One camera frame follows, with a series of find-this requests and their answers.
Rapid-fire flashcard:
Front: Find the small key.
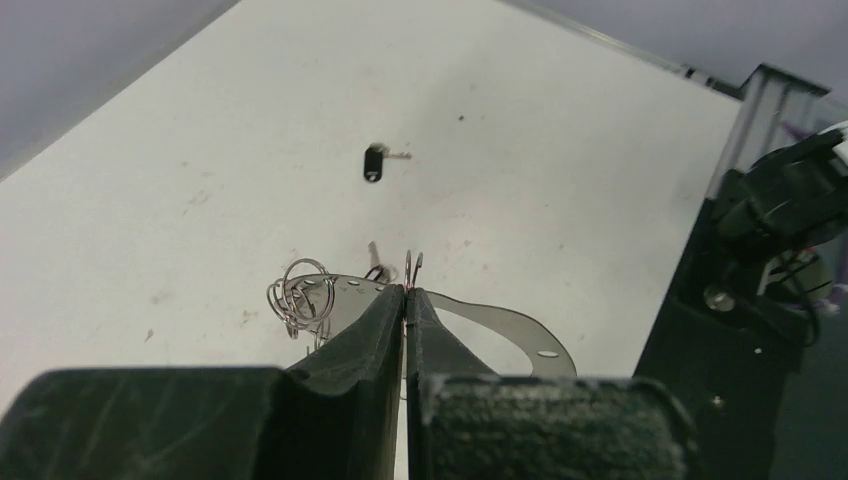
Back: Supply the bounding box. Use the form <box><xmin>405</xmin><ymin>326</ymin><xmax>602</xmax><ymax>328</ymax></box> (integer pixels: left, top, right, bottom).
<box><xmin>365</xmin><ymin>241</ymin><xmax>398</xmax><ymax>284</ymax></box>

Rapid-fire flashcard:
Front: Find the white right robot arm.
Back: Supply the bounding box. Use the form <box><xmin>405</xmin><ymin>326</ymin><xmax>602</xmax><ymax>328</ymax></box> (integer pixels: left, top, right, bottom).
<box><xmin>635</xmin><ymin>123</ymin><xmax>847</xmax><ymax>479</ymax></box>

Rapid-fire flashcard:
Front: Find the key with black tag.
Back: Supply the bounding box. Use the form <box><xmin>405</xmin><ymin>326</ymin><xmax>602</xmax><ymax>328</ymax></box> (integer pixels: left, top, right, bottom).
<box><xmin>362</xmin><ymin>142</ymin><xmax>412</xmax><ymax>183</ymax></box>

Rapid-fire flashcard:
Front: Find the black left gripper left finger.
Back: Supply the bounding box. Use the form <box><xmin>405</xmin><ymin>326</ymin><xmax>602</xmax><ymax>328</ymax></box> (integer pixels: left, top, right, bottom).
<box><xmin>1</xmin><ymin>285</ymin><xmax>405</xmax><ymax>479</ymax></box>

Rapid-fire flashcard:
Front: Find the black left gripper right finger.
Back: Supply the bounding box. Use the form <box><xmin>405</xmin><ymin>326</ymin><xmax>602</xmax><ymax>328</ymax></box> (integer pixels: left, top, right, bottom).
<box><xmin>405</xmin><ymin>288</ymin><xmax>703</xmax><ymax>479</ymax></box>

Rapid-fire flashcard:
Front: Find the metal ring plate with keyrings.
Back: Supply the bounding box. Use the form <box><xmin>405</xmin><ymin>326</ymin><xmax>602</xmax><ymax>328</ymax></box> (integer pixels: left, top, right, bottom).
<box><xmin>266</xmin><ymin>258</ymin><xmax>577</xmax><ymax>376</ymax></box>

